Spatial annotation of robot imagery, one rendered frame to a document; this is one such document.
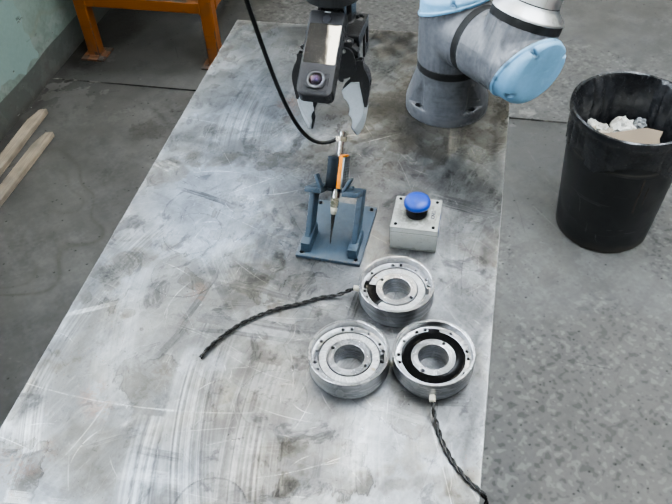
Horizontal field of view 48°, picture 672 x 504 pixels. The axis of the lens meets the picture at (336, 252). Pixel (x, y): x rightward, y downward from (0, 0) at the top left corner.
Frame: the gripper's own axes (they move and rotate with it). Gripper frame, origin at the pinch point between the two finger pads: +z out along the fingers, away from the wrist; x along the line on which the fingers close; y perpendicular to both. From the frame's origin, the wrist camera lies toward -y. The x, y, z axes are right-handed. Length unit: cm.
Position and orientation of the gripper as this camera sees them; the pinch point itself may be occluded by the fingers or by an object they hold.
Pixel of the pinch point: (332, 127)
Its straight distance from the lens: 106.3
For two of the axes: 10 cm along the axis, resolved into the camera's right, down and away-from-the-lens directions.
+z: 0.3, 6.9, 7.2
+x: -9.7, -1.5, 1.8
